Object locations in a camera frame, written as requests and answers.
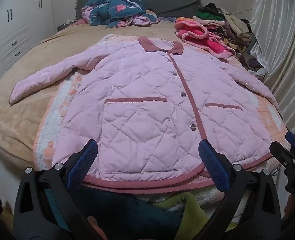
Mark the white satin curtain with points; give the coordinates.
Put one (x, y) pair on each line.
(282, 42)

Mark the pile of folded clothes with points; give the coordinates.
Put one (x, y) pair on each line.
(227, 30)

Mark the dark patterned pillow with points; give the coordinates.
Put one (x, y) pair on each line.
(170, 19)

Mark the pink fleece blanket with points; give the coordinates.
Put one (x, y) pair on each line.
(200, 35)

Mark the white wardrobe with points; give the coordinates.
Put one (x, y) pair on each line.
(17, 25)

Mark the grey padded headboard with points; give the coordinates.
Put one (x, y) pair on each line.
(167, 2)

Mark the dark cloth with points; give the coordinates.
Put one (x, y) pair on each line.
(65, 26)

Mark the person's green garment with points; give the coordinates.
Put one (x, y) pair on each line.
(195, 212)

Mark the pink quilted jacket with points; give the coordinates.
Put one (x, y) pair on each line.
(142, 92)

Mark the orange plaid cloud blanket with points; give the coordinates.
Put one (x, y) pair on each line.
(60, 110)

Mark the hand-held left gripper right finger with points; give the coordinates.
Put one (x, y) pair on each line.
(212, 165)

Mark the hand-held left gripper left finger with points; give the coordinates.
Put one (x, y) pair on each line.
(82, 160)

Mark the teal flamingo print duvet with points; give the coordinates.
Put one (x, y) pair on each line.
(112, 10)

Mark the bed with beige sheet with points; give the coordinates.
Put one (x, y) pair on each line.
(25, 62)

